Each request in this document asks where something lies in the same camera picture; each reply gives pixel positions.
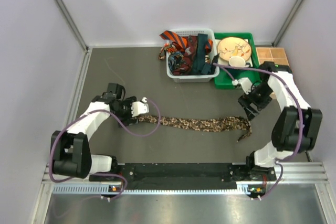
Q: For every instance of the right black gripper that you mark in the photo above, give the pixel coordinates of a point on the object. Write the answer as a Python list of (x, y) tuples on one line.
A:
[(246, 99)]

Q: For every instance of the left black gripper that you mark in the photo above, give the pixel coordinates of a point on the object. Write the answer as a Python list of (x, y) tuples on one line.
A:
[(124, 120)]

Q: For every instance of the brown floral tie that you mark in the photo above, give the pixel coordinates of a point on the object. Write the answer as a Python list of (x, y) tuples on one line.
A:
[(229, 123)]

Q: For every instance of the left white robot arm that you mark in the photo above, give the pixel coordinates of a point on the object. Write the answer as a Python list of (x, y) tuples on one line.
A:
[(70, 153)]

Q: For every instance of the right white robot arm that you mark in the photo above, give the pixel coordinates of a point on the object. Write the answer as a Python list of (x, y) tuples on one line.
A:
[(297, 127)]

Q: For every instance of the green plastic tray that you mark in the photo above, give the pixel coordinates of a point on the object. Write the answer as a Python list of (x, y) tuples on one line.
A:
[(223, 81)]

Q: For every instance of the dark green white mug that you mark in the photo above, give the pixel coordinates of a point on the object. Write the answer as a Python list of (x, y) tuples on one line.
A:
[(237, 62)]

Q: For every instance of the wooden compartment box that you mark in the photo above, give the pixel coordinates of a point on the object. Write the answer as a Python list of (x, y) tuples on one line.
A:
[(272, 54)]

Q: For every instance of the dark teal tie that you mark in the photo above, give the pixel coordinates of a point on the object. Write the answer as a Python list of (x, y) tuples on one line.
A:
[(200, 66)]

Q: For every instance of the beige floral plate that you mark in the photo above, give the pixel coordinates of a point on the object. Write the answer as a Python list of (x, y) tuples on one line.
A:
[(232, 47)]

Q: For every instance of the blue patterned tie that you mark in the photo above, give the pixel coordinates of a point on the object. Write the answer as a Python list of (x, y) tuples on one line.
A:
[(174, 61)]

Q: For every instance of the orange floral dark tie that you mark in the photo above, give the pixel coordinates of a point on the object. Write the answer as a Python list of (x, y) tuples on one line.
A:
[(168, 48)]

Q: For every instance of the dark red patterned tie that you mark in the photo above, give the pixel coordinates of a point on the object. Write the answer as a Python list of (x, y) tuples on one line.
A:
[(184, 64)]

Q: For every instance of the orange navy striped tie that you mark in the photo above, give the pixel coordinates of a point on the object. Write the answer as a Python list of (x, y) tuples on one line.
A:
[(174, 37)]

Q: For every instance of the white plastic basket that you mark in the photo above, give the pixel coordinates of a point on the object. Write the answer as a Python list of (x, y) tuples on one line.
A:
[(209, 57)]

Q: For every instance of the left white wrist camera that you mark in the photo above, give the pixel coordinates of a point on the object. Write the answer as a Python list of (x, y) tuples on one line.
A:
[(140, 107)]

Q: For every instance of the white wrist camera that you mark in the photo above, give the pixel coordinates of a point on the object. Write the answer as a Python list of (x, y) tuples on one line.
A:
[(244, 83), (140, 107)]

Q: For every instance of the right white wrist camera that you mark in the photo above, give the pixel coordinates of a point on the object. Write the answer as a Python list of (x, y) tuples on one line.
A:
[(244, 83)]

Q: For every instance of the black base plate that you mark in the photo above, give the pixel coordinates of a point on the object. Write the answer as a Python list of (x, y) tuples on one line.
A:
[(190, 176)]

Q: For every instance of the aluminium frame rail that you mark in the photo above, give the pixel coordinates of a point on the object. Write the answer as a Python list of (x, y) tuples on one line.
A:
[(286, 173)]

